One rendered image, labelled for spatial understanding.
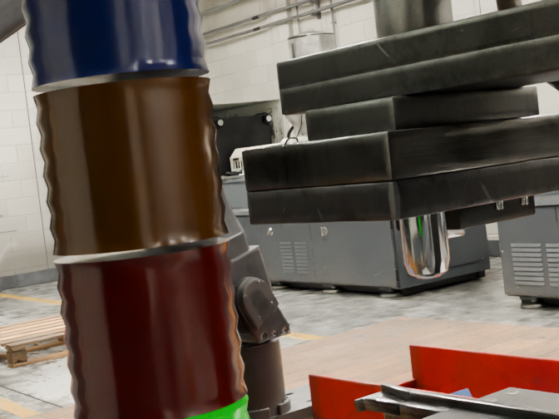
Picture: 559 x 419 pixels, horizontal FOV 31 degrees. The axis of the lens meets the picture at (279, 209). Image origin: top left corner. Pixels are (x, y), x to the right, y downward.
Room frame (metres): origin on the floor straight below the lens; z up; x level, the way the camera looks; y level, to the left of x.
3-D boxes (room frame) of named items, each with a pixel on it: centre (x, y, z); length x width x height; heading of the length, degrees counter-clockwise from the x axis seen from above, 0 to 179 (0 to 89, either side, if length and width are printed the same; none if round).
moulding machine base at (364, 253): (9.85, 0.37, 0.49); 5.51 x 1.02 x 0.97; 34
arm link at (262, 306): (0.90, 0.05, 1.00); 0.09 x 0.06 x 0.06; 43
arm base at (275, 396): (0.91, 0.04, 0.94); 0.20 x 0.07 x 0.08; 128
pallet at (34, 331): (7.13, 1.60, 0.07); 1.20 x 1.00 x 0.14; 126
